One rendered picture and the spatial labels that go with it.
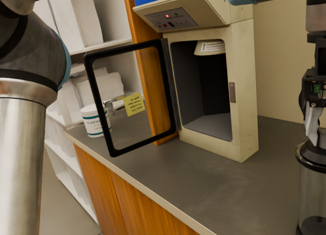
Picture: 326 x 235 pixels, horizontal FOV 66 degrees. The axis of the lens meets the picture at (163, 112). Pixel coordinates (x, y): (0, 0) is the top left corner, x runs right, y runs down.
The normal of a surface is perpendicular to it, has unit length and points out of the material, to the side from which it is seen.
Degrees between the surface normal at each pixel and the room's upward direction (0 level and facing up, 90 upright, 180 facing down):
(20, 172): 70
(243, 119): 90
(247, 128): 90
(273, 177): 0
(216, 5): 90
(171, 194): 0
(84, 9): 89
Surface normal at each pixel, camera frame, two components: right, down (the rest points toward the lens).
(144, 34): 0.63, 0.17
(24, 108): 0.71, -0.23
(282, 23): -0.76, 0.34
